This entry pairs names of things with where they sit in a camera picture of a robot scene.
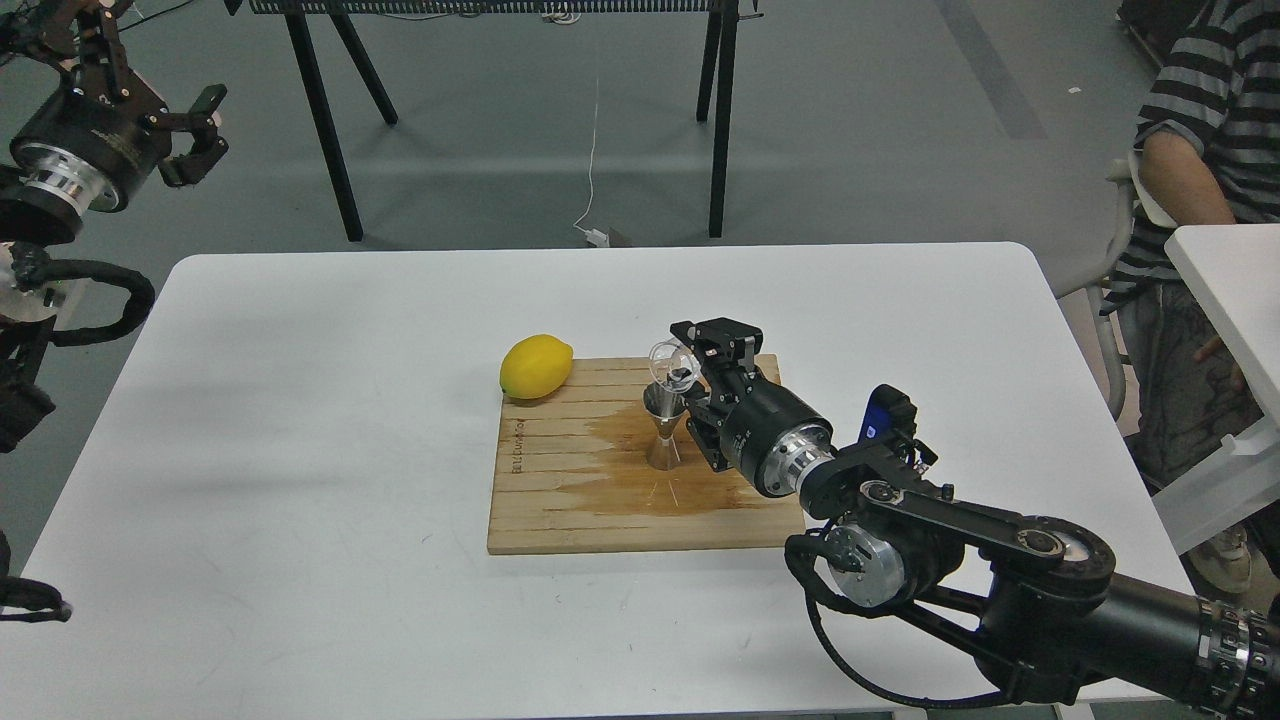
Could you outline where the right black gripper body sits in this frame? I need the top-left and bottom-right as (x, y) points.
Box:
(690, 369), (836, 498)

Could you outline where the person in striped shirt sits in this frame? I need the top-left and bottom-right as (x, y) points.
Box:
(1102, 1), (1277, 594)

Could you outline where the white side table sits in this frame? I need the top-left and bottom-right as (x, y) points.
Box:
(1153, 224), (1279, 553)

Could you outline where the wooden cutting board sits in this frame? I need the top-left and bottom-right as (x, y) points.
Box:
(486, 357), (806, 555)

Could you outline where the clear glass measuring cup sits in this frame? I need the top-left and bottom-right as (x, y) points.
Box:
(649, 338), (701, 395)

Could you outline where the white cable with plug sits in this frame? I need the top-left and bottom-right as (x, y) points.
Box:
(573, 100), (613, 249)

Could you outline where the black metal table frame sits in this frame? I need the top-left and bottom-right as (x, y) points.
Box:
(210, 1), (781, 251)

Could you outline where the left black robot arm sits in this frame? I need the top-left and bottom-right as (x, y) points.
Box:
(1, 1), (229, 452)

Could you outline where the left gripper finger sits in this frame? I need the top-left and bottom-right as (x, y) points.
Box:
(145, 85), (229, 188)
(20, 1), (166, 117)

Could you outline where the white office chair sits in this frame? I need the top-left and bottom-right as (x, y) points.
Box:
(1050, 149), (1178, 420)

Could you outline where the steel double jigger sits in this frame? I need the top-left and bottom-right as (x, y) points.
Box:
(643, 382), (687, 471)

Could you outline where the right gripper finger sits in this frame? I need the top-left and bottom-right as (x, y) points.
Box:
(684, 395), (731, 473)
(669, 318), (764, 386)

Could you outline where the yellow lemon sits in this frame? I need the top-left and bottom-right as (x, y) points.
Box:
(499, 334), (573, 400)

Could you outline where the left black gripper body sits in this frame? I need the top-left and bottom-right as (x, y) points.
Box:
(10, 91), (172, 217)

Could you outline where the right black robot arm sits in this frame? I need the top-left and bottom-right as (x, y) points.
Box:
(655, 318), (1277, 719)

